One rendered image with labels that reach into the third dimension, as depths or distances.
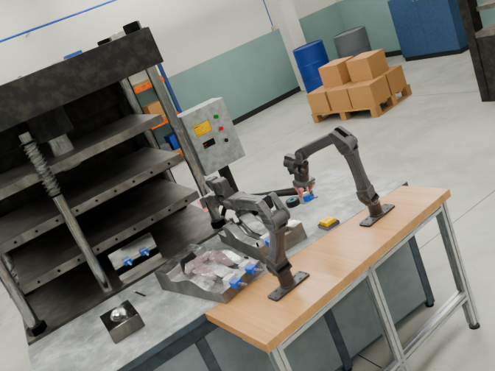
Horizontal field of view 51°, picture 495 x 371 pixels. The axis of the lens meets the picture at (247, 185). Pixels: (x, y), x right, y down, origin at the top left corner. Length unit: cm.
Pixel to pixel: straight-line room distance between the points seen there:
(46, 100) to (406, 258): 206
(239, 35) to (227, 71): 72
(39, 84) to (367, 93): 498
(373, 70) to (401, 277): 460
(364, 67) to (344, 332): 491
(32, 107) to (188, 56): 698
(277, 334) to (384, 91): 554
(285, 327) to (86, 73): 164
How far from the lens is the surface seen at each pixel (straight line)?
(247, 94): 1009
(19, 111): 280
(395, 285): 300
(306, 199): 267
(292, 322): 203
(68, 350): 268
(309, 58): 957
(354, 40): 927
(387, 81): 730
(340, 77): 750
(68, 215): 292
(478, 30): 625
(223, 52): 994
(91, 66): 286
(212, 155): 323
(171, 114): 299
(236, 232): 268
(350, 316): 285
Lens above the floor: 191
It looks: 18 degrees down
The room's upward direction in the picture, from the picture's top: 22 degrees counter-clockwise
